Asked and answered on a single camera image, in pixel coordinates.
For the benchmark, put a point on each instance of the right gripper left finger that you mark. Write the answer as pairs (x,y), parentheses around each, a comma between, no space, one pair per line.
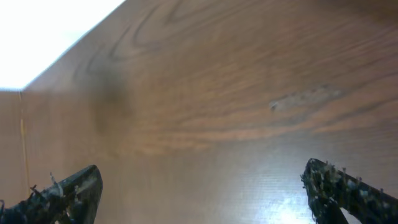
(72,200)

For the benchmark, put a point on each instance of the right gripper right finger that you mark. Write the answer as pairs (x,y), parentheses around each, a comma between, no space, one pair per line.
(329,190)

